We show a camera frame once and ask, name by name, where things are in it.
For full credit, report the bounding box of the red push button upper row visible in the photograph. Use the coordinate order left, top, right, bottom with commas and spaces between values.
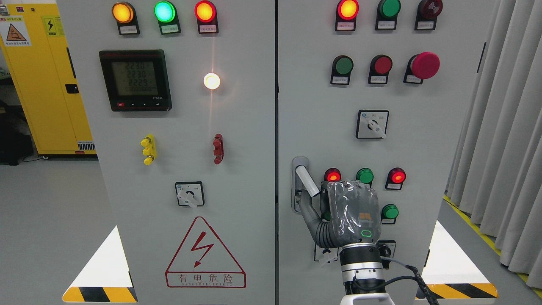
368, 54, 393, 85

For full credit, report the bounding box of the green push button upper row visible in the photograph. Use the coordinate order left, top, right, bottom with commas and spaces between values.
330, 55, 354, 86

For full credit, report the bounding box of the yellow indicator lamp top left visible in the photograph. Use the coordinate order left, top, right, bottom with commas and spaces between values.
112, 2, 141, 35

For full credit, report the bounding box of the grey curtain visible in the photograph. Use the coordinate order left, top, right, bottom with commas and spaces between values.
447, 0, 542, 288

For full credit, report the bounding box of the red indicator lamp top left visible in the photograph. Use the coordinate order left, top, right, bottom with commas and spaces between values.
194, 0, 219, 33

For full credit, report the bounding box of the grey right cabinet door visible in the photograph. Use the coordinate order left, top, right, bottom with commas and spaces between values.
277, 0, 500, 305

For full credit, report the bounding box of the black digital power meter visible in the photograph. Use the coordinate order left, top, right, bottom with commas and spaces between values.
99, 50, 172, 111

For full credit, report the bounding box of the yellow terminal connector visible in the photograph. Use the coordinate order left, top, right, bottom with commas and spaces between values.
141, 134, 157, 166

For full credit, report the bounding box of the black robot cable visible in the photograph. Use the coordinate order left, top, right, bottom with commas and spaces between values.
379, 255, 441, 305

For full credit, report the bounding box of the red lit lamp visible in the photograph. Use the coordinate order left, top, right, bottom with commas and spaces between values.
324, 168, 341, 182
384, 167, 407, 191
335, 0, 359, 32

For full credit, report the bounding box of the green indicator lamp top left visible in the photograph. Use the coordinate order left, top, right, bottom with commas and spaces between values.
154, 0, 181, 35

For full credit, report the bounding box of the door rotary switch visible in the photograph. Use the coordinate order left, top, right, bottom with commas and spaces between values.
174, 181, 205, 208
355, 110, 389, 139

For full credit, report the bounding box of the grey cabinet door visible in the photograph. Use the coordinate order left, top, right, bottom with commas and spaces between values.
56, 0, 276, 305
277, 0, 500, 305

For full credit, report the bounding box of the right door upper rotary switch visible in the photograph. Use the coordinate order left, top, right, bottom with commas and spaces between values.
355, 110, 389, 139

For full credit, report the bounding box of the green lamp middle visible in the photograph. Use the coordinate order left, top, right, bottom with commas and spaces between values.
356, 168, 374, 185

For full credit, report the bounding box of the red lit lamp middle left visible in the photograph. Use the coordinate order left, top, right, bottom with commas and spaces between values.
324, 168, 341, 182

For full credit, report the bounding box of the green lamp top right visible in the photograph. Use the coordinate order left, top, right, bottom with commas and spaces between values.
374, 0, 401, 31

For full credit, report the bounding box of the left door rotary switch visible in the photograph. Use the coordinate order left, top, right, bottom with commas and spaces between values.
174, 181, 205, 208

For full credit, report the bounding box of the red lit lamp middle right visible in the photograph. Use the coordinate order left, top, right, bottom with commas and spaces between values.
384, 167, 407, 191

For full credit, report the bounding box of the black key selector switch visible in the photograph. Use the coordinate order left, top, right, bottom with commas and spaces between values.
376, 240, 396, 258

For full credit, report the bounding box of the green push button lower right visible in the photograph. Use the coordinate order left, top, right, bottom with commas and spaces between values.
381, 203, 399, 225

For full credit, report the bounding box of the grey robotic right hand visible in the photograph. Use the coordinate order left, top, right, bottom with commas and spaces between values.
300, 180, 381, 249

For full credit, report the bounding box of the red mushroom emergency stop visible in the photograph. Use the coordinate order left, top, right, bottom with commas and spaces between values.
403, 51, 441, 85

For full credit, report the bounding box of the yellow safety cabinet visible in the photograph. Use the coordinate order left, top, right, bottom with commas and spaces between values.
1, 0, 96, 156

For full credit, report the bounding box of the red electric danger sign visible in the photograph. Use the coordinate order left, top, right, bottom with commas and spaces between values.
165, 216, 246, 289

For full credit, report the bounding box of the white lit indicator lamp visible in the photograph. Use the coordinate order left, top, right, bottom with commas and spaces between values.
203, 72, 221, 90

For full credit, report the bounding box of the silver cabinet door handle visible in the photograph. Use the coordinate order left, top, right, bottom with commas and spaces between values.
291, 156, 320, 213

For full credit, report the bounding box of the grey left cabinet door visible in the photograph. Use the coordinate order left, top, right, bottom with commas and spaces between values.
56, 0, 276, 305

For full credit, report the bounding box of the white lower rotary switch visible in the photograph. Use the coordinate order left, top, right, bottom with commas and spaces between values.
313, 244, 339, 266

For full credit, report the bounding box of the red lit lamp top right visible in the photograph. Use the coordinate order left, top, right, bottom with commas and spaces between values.
335, 0, 359, 32

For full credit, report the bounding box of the dark red buzzer top right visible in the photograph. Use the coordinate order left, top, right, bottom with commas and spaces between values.
414, 0, 443, 31

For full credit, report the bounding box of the red terminal connector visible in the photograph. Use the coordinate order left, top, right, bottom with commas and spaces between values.
213, 133, 224, 165

